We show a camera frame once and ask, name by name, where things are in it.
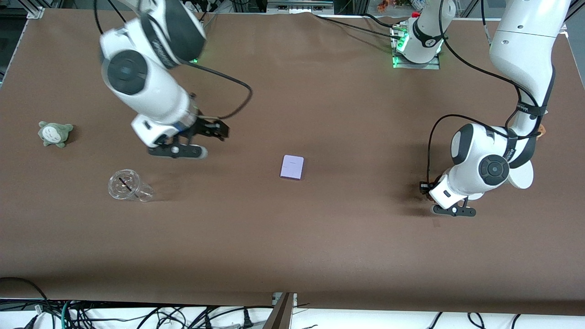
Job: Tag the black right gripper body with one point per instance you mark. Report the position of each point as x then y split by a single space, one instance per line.
205 127

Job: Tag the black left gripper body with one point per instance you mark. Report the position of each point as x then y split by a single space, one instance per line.
424 187

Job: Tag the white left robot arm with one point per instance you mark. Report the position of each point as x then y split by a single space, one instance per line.
484 160

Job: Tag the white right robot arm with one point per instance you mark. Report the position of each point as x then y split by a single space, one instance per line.
151 87

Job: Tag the clear plastic cup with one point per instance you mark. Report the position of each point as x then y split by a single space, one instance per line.
125 185

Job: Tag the white round desk lamp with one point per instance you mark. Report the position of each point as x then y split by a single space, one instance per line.
523 178

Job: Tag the grey totoro plush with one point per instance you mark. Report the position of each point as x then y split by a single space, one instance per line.
55 134

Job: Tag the orange toy figure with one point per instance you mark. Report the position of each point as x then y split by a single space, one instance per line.
383 6

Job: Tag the aluminium profile beam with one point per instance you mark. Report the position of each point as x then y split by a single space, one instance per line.
281 315

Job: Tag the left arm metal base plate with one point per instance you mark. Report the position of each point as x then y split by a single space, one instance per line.
434 66

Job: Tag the silver metal rail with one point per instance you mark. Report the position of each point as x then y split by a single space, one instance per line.
299 5

